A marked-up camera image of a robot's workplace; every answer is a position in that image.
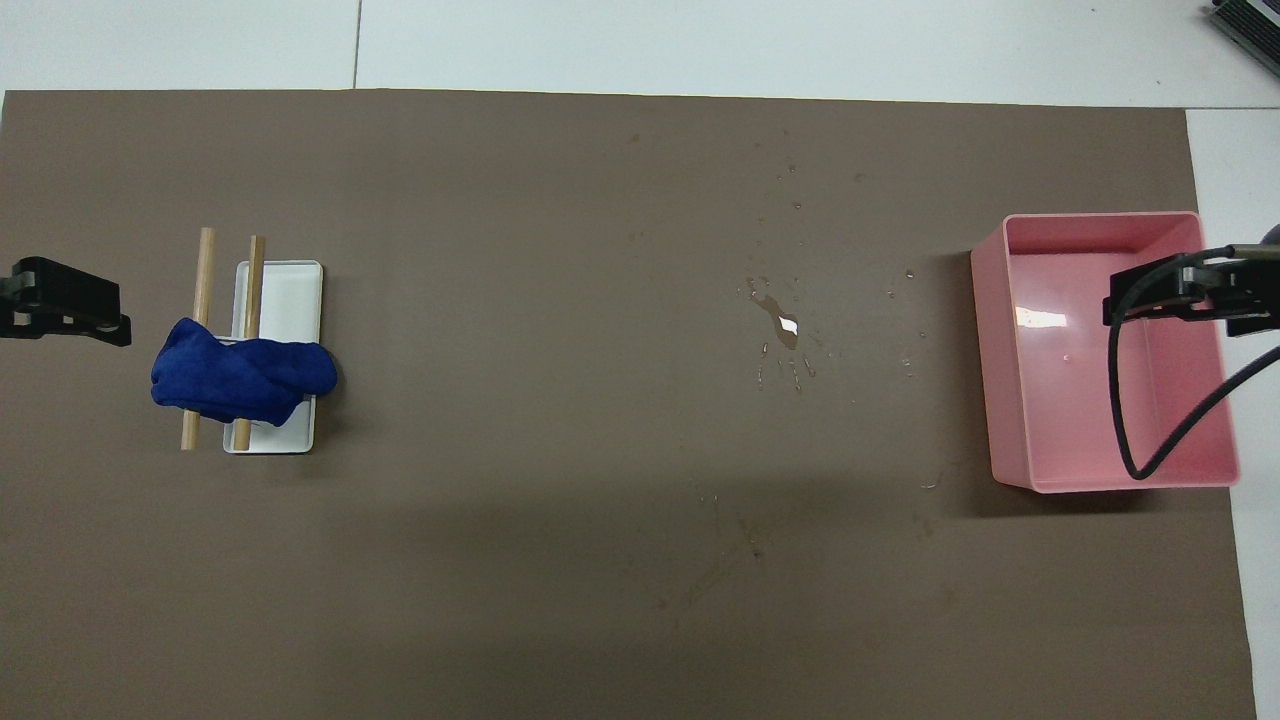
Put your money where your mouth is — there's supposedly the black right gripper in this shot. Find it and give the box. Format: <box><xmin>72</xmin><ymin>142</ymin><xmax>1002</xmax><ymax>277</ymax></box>
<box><xmin>1103</xmin><ymin>254</ymin><xmax>1280</xmax><ymax>337</ymax></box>

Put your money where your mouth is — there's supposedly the blue towel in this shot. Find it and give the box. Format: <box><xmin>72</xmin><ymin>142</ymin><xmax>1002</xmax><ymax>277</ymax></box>
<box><xmin>150</xmin><ymin>317</ymin><xmax>339</xmax><ymax>428</ymax></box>

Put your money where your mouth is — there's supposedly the spilled water puddle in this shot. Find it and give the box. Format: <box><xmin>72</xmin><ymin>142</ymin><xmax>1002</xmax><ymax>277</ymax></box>
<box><xmin>745</xmin><ymin>275</ymin><xmax>831</xmax><ymax>395</ymax></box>

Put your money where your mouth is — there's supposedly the long wooden stick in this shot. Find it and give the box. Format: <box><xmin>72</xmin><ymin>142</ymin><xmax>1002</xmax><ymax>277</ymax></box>
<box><xmin>232</xmin><ymin>235</ymin><xmax>268</xmax><ymax>451</ymax></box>
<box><xmin>180</xmin><ymin>227</ymin><xmax>217</xmax><ymax>452</ymax></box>

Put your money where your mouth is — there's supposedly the pink plastic bin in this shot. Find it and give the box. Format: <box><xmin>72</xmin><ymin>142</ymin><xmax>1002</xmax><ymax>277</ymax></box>
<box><xmin>970</xmin><ymin>210</ymin><xmax>1241</xmax><ymax>495</ymax></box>

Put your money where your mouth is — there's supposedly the white rectangular tray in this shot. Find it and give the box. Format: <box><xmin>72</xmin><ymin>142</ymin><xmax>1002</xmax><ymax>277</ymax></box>
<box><xmin>223</xmin><ymin>260</ymin><xmax>325</xmax><ymax>455</ymax></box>

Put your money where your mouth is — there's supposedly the grey striped device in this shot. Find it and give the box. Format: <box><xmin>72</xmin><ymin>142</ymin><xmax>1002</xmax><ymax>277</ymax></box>
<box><xmin>1204</xmin><ymin>0</ymin><xmax>1280</xmax><ymax>67</ymax></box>

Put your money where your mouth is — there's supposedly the brown table mat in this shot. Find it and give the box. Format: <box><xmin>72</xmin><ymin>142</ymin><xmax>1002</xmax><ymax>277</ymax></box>
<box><xmin>0</xmin><ymin>88</ymin><xmax>1260</xmax><ymax>720</ymax></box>

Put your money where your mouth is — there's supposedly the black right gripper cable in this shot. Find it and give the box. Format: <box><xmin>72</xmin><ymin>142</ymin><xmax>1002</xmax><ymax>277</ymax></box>
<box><xmin>1107</xmin><ymin>243</ymin><xmax>1280</xmax><ymax>483</ymax></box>

